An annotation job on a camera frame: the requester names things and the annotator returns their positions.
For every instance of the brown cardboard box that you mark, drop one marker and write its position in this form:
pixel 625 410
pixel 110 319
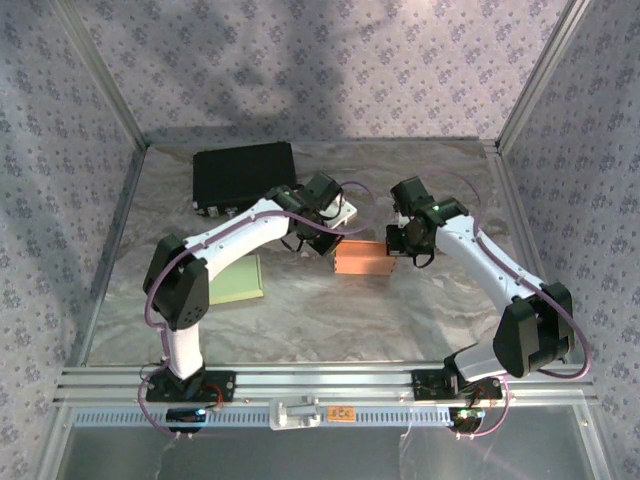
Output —
pixel 362 260

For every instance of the light green box lid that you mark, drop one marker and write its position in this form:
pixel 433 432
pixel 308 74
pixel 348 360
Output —
pixel 240 280

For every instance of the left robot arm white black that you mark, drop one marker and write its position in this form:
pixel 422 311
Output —
pixel 240 235

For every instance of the black hard case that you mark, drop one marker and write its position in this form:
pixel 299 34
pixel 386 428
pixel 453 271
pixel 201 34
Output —
pixel 240 170

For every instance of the orange label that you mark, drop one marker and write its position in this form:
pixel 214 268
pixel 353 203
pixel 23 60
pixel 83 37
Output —
pixel 341 413

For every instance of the white plastic clamp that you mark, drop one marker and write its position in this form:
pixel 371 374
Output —
pixel 295 412

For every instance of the grey metal base panel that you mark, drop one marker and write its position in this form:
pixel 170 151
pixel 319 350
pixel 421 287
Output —
pixel 320 455

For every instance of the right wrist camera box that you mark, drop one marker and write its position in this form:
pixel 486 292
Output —
pixel 401 217

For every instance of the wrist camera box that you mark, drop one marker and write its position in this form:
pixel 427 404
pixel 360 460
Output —
pixel 401 217
pixel 345 212

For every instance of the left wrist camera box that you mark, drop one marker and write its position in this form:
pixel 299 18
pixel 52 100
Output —
pixel 345 212

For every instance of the aluminium side rail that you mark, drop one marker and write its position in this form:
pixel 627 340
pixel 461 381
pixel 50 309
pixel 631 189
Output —
pixel 120 225
pixel 506 190

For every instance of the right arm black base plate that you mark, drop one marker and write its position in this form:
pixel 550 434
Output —
pixel 425 385

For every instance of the aluminium mounting rail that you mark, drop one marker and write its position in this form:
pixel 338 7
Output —
pixel 325 380

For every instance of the aluminium frame post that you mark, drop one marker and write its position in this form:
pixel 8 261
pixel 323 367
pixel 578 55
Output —
pixel 542 70
pixel 101 70

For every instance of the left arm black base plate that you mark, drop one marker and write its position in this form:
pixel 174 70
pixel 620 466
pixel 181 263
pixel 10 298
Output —
pixel 225 385

